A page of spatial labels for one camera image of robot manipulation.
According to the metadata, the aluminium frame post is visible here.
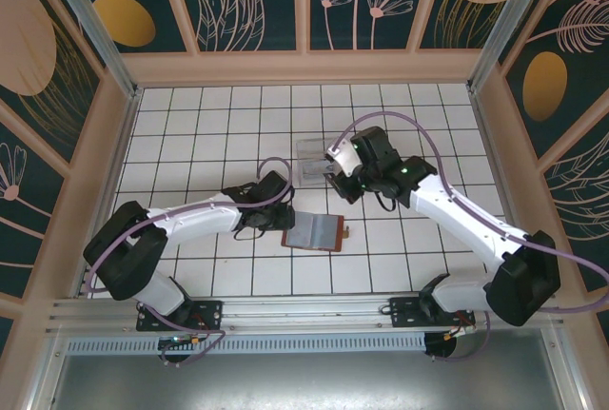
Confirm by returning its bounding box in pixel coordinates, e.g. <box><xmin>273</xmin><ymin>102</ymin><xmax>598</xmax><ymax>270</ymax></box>
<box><xmin>466</xmin><ymin>0</ymin><xmax>571</xmax><ymax>95</ymax></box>
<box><xmin>37</xmin><ymin>0</ymin><xmax>144</xmax><ymax>100</ymax></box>

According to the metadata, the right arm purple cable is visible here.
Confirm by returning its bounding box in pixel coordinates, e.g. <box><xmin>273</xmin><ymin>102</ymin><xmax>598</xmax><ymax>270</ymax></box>
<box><xmin>330</xmin><ymin>111</ymin><xmax>609</xmax><ymax>364</ymax></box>

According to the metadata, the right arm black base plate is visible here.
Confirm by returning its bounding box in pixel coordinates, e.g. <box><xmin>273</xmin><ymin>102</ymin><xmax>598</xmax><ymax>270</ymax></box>
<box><xmin>388</xmin><ymin>296</ymin><xmax>477</xmax><ymax>330</ymax></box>

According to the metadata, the yellow plug connector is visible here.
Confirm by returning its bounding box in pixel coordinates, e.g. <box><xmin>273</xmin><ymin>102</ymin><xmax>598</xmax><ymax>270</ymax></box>
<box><xmin>444</xmin><ymin>323</ymin><xmax>477</xmax><ymax>342</ymax></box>

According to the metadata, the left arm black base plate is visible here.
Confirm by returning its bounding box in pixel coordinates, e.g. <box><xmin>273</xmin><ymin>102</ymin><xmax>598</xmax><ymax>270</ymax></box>
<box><xmin>136</xmin><ymin>299</ymin><xmax>225</xmax><ymax>333</ymax></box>

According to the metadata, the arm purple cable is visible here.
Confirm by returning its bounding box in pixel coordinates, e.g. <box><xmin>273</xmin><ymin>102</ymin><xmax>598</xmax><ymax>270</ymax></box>
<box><xmin>83</xmin><ymin>157</ymin><xmax>295</xmax><ymax>368</ymax></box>
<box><xmin>330</xmin><ymin>111</ymin><xmax>609</xmax><ymax>364</ymax></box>

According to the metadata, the clear acrylic card stand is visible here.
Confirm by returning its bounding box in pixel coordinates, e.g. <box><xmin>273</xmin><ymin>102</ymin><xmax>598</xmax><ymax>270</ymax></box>
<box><xmin>294</xmin><ymin>135</ymin><xmax>344</xmax><ymax>188</ymax></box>

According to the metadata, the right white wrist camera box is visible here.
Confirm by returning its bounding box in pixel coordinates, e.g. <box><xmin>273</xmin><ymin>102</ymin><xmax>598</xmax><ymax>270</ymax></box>
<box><xmin>324</xmin><ymin>140</ymin><xmax>361</xmax><ymax>177</ymax></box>

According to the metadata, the aluminium mounting rail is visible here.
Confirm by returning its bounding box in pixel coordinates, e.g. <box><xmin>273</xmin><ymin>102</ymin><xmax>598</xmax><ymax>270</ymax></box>
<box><xmin>45</xmin><ymin>289</ymin><xmax>567</xmax><ymax>335</ymax></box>

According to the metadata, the slotted grey cable duct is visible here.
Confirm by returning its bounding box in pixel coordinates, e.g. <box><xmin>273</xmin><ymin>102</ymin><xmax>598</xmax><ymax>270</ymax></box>
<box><xmin>66</xmin><ymin>336</ymin><xmax>427</xmax><ymax>354</ymax></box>

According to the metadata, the grey metal sheet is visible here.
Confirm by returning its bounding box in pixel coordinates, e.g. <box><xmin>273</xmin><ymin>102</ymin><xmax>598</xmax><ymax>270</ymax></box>
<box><xmin>28</xmin><ymin>328</ymin><xmax>586</xmax><ymax>410</ymax></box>

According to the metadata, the brown leather card holder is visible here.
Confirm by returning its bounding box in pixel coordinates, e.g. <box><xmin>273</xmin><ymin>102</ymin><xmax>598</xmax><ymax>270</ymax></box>
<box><xmin>281</xmin><ymin>212</ymin><xmax>354</xmax><ymax>253</ymax></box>

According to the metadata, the silver VIP credit card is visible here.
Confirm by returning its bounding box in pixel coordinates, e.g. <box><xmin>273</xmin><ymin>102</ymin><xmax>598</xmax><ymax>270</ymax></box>
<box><xmin>301</xmin><ymin>158</ymin><xmax>335</xmax><ymax>182</ymax></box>

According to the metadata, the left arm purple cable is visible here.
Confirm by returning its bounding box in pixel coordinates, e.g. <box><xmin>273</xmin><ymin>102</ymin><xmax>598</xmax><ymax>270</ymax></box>
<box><xmin>83</xmin><ymin>157</ymin><xmax>295</xmax><ymax>368</ymax></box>

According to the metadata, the small circuit board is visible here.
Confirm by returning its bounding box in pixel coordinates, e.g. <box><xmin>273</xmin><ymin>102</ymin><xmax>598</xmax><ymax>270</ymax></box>
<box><xmin>158</xmin><ymin>335</ymin><xmax>204</xmax><ymax>350</ymax></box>

